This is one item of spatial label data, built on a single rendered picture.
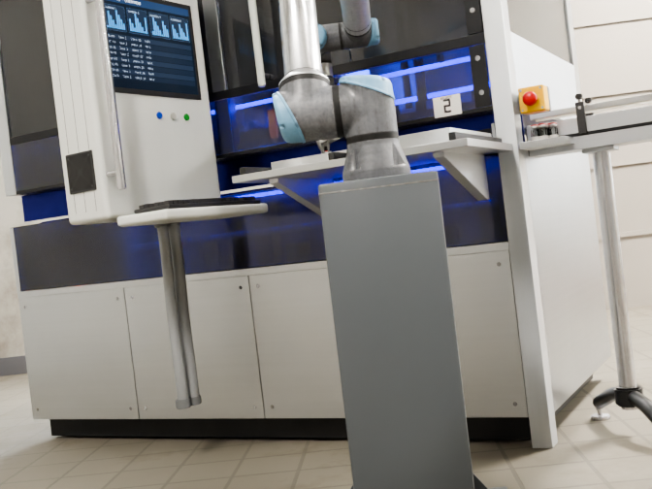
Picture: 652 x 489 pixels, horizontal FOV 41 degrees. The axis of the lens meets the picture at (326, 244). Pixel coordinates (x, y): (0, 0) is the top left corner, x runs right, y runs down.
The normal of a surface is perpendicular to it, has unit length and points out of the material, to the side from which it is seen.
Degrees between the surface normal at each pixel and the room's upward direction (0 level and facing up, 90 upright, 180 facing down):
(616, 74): 90
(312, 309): 90
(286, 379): 90
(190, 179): 90
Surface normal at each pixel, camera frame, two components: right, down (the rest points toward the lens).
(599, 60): -0.06, 0.02
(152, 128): 0.82, -0.09
